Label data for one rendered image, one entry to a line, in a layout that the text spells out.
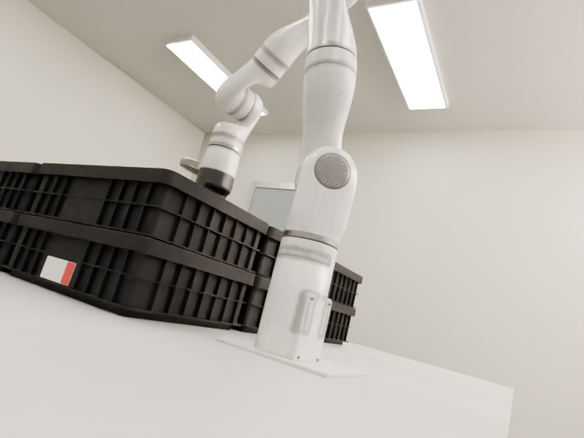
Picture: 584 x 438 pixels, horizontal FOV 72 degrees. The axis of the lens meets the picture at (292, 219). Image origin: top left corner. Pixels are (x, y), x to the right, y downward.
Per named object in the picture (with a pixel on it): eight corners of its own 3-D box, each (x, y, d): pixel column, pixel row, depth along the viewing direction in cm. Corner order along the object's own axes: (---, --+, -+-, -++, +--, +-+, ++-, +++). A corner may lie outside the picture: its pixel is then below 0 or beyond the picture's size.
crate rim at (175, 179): (269, 235, 85) (272, 225, 86) (165, 182, 61) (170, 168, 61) (148, 218, 106) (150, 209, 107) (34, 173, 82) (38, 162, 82)
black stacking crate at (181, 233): (256, 280, 83) (270, 228, 86) (145, 242, 59) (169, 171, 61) (136, 253, 104) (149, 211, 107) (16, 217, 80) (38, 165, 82)
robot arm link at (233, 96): (206, 94, 86) (246, 41, 82) (236, 115, 92) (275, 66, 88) (215, 109, 81) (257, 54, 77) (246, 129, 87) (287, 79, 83)
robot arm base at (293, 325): (325, 364, 60) (348, 255, 64) (286, 359, 54) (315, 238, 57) (281, 349, 66) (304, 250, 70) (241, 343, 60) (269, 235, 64)
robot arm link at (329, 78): (346, 80, 78) (364, 51, 68) (339, 216, 72) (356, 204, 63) (300, 72, 76) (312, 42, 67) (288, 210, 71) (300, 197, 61)
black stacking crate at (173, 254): (243, 333, 81) (259, 275, 83) (120, 317, 56) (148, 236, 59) (122, 294, 102) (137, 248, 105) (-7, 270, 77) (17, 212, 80)
